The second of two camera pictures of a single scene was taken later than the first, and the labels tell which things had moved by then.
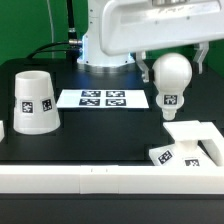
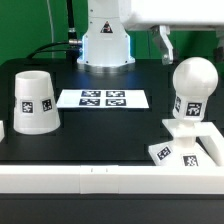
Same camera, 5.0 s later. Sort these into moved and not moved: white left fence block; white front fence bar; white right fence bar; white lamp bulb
Moved: white lamp bulb
Not moved: white left fence block; white front fence bar; white right fence bar
